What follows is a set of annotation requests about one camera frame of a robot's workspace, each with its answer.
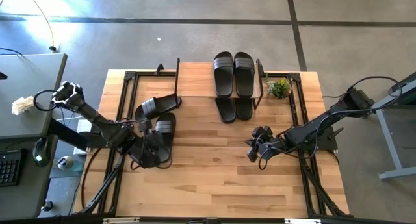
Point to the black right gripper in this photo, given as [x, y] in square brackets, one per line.
[269, 146]

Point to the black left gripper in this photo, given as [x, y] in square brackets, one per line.
[144, 151]

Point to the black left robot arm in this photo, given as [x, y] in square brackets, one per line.
[97, 120]

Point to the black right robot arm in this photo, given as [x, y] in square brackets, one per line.
[325, 120]

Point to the wooden shelf black metal legs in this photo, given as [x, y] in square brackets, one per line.
[195, 81]

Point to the small potted green plant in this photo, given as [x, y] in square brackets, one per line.
[279, 88]

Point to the silver round can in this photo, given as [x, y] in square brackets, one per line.
[65, 163]

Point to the black computer mouse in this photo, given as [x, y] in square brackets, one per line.
[40, 152]

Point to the black round knob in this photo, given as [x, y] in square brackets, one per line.
[48, 206]

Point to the crumpled white tissue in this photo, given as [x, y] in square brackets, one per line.
[21, 105]

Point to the grey office desk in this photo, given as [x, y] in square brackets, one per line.
[29, 74]

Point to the black keyboard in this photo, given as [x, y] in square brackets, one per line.
[9, 169]

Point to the black flat device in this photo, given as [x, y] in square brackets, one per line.
[409, 87]

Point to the small black desk object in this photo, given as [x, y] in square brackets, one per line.
[2, 76]

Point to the black aluminium table frame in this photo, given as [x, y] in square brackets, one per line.
[129, 75]

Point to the grey metal table frame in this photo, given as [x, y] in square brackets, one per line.
[387, 142]

